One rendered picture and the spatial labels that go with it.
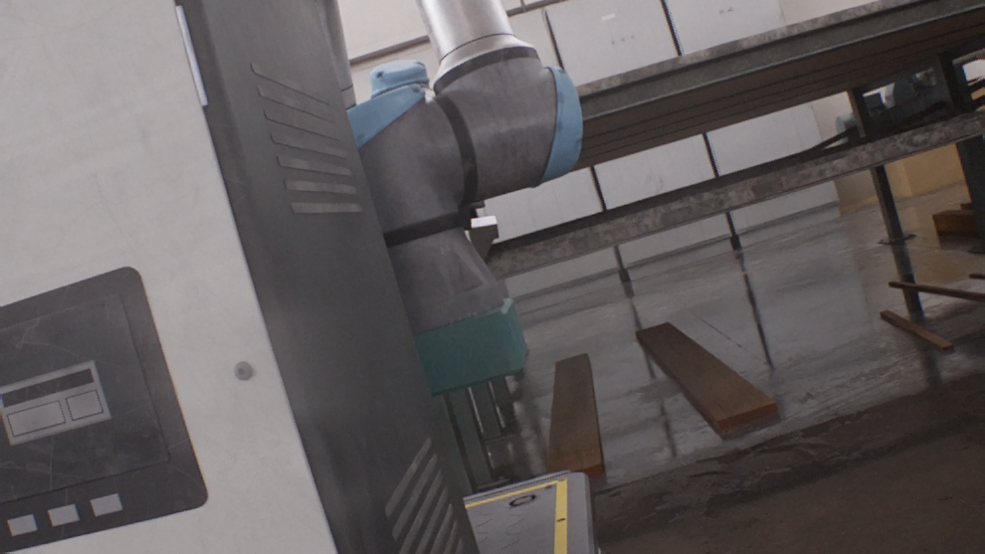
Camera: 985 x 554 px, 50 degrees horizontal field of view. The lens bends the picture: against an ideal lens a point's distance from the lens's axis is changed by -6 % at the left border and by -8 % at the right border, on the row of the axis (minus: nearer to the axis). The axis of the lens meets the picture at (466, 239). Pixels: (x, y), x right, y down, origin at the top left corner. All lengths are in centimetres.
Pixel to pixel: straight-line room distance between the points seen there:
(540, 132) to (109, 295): 66
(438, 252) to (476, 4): 27
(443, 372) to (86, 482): 54
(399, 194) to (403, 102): 9
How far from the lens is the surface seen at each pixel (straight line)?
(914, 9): 245
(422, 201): 107
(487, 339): 104
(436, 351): 104
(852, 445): 227
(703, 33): 796
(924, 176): 806
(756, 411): 274
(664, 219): 233
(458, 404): 286
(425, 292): 105
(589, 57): 787
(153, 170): 54
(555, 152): 113
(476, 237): 151
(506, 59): 113
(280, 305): 52
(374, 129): 107
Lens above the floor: 62
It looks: level
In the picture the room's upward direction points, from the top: 17 degrees counter-clockwise
